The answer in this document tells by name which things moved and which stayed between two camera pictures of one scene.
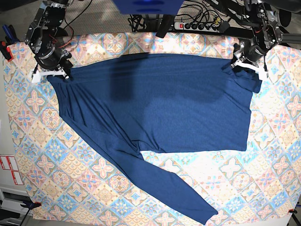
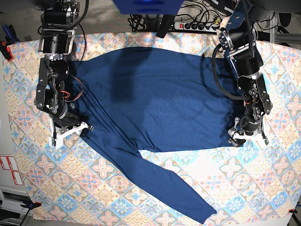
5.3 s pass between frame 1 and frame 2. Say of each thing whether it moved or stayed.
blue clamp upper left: stayed
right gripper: moved
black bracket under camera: stayed
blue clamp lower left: stayed
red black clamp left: stayed
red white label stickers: stayed
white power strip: stayed
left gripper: moved
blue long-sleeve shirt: moved
